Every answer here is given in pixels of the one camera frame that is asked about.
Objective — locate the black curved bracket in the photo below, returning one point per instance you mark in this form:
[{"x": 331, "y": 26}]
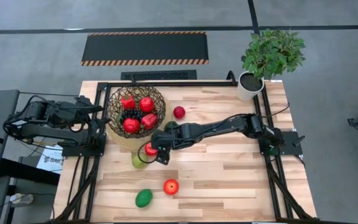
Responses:
[{"x": 232, "y": 77}]

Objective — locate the dark purple grape bunch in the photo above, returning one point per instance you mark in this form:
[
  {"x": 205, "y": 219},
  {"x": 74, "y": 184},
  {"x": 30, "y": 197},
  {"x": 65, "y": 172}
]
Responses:
[{"x": 132, "y": 113}]

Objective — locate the black desk beam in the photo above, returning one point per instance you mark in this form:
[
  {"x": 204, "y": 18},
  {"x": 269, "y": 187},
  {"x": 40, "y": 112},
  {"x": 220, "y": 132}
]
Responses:
[{"x": 26, "y": 172}]

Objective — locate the dark grey cabinet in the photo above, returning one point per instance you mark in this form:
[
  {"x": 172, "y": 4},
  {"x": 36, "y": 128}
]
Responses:
[{"x": 2, "y": 105}]

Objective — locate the small dark red apple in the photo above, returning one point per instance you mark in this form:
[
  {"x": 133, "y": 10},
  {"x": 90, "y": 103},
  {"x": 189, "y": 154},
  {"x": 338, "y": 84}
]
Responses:
[{"x": 179, "y": 112}]

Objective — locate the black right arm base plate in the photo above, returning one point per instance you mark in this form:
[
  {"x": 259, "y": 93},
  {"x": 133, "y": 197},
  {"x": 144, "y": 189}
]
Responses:
[{"x": 291, "y": 147}]

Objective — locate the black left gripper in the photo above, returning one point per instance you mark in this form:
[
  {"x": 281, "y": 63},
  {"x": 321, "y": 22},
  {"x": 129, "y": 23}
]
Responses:
[{"x": 76, "y": 115}]

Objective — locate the green plant in white pot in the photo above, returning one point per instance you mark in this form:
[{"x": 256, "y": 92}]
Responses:
[{"x": 272, "y": 53}]

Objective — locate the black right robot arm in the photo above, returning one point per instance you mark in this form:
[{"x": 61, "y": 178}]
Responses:
[{"x": 222, "y": 126}]

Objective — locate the large red apple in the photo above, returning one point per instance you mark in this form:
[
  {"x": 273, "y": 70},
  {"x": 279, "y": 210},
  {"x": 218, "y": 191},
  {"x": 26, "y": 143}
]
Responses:
[{"x": 131, "y": 125}]

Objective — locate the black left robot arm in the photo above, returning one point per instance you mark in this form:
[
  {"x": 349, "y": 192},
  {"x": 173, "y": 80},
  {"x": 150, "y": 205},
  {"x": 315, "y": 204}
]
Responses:
[{"x": 48, "y": 132}]

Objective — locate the black hazard striped floor mat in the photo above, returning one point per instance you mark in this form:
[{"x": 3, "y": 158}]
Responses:
[{"x": 145, "y": 46}]

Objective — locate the white printed paper sheet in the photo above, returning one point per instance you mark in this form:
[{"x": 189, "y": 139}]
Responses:
[{"x": 50, "y": 160}]

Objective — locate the small green avocado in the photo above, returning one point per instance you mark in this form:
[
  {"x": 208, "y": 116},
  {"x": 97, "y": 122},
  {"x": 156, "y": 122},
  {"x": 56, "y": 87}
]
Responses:
[{"x": 169, "y": 124}]

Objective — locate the red orange apple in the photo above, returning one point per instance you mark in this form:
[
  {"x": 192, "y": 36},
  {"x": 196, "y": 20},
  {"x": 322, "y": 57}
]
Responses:
[{"x": 171, "y": 187}]

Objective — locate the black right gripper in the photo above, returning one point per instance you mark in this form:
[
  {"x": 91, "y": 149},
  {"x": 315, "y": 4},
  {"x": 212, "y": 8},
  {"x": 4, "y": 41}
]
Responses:
[{"x": 166, "y": 140}]

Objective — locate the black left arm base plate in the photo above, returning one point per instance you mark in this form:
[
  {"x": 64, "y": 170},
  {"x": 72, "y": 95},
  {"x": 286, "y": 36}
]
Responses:
[{"x": 82, "y": 152}]

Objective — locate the black patterned floor grate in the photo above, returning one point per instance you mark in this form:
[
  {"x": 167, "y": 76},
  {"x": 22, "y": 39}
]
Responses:
[{"x": 158, "y": 75}]

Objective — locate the green pear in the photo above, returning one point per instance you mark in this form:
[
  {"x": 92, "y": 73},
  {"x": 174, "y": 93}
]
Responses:
[{"x": 138, "y": 162}]

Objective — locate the round woven straw placemat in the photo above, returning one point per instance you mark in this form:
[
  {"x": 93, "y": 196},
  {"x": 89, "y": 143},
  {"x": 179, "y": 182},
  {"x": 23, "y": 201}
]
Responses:
[{"x": 126, "y": 143}]

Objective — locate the black metal table frame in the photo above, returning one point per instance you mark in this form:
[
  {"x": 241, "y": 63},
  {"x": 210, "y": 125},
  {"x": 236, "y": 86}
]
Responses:
[{"x": 166, "y": 84}]

